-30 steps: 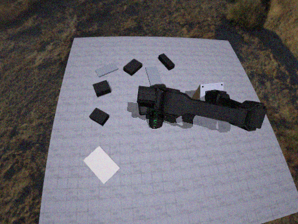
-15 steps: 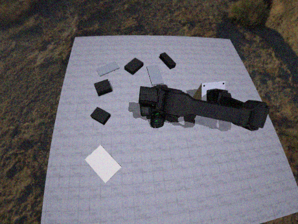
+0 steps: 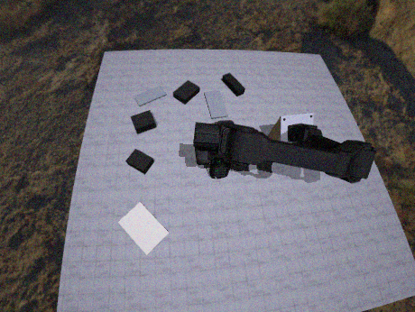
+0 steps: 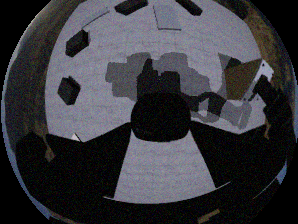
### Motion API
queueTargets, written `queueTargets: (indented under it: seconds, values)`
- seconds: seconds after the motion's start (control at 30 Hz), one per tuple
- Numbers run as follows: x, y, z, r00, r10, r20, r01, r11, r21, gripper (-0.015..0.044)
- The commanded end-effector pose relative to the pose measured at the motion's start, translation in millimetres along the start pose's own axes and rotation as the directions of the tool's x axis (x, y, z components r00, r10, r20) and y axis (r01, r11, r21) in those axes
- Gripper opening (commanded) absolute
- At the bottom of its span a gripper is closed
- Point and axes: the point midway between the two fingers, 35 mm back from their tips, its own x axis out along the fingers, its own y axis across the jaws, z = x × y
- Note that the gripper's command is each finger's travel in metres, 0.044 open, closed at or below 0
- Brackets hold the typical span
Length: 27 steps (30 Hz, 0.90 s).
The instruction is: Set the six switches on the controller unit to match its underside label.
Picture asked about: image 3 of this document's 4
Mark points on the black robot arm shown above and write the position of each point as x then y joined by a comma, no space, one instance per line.
241,145

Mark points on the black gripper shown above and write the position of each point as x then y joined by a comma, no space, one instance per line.
205,155

